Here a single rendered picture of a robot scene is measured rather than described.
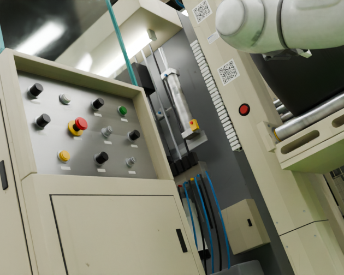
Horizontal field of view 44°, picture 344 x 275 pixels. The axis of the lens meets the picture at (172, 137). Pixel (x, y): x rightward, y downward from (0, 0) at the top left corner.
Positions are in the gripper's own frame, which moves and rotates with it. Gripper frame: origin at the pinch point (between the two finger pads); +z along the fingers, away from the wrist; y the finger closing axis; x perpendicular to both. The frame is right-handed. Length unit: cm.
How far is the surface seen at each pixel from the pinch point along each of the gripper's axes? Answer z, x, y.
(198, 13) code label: 33, -46, 34
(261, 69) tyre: 12.1, -5.8, 15.7
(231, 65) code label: 29.3, -19.4, 30.2
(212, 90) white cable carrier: 30, -16, 42
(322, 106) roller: 17.2, 12.3, 6.3
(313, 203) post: 28, 37, 26
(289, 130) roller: 17.1, 13.9, 18.5
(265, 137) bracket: 13.3, 12.9, 25.0
